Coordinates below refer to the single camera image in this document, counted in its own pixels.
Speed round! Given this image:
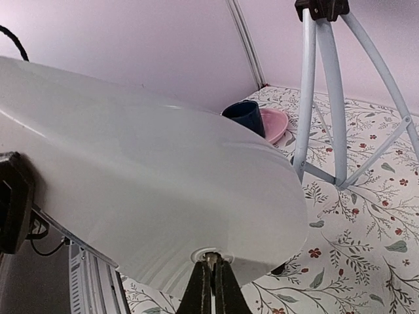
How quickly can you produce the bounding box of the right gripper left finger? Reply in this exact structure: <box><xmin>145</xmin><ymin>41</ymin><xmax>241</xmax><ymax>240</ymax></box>
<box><xmin>175</xmin><ymin>261</ymin><xmax>212</xmax><ymax>314</ymax></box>

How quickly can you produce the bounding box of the left aluminium frame post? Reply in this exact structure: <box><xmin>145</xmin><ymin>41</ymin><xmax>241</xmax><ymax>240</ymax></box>
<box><xmin>225</xmin><ymin>0</ymin><xmax>266</xmax><ymax>89</ymax></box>

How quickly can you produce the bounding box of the aluminium front rail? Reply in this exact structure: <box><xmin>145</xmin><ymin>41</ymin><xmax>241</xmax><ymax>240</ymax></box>
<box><xmin>69</xmin><ymin>242</ymin><xmax>130</xmax><ymax>314</ymax></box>

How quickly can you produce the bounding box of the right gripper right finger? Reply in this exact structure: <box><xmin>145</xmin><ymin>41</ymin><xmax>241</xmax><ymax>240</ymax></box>
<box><xmin>212</xmin><ymin>257</ymin><xmax>251</xmax><ymax>314</ymax></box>

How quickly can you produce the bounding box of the white perforated music stand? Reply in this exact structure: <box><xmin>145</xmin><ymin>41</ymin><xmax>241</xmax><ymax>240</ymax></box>
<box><xmin>292</xmin><ymin>1</ymin><xmax>418</xmax><ymax>190</ymax></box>

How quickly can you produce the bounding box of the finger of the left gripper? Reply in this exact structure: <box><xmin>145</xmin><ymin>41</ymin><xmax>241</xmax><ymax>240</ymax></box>
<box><xmin>1</xmin><ymin>152</ymin><xmax>35</xmax><ymax>254</ymax></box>

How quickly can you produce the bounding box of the metronome winding key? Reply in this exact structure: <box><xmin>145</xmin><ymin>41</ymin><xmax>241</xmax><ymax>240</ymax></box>
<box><xmin>202</xmin><ymin>252</ymin><xmax>223</xmax><ymax>268</ymax></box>

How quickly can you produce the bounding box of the floral table mat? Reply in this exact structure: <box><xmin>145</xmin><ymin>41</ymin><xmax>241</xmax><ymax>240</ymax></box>
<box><xmin>122</xmin><ymin>87</ymin><xmax>418</xmax><ymax>313</ymax></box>

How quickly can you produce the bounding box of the white metronome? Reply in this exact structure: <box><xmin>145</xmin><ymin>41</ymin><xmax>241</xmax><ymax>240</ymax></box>
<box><xmin>1</xmin><ymin>58</ymin><xmax>308</xmax><ymax>297</ymax></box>

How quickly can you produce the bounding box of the pink plate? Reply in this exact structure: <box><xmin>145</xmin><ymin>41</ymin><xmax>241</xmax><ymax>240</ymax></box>
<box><xmin>261</xmin><ymin>109</ymin><xmax>289</xmax><ymax>144</ymax></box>

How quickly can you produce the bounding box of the dark blue mug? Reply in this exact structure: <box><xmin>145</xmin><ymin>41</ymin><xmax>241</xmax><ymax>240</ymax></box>
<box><xmin>221</xmin><ymin>100</ymin><xmax>265</xmax><ymax>138</ymax></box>

